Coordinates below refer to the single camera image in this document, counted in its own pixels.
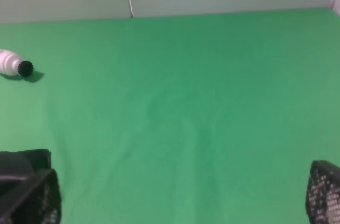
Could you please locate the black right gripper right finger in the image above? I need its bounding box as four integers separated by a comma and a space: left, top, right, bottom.
305, 160, 339, 224

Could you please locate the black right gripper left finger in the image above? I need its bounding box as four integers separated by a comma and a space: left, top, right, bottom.
1, 169, 62, 223

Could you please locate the black folded cloth pouch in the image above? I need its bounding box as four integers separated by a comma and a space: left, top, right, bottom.
1, 149, 52, 181

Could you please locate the white bottle with black cap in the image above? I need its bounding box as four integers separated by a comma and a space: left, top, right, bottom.
1, 49, 34, 77

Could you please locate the green table cloth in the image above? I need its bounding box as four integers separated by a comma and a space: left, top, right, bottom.
1, 9, 339, 223

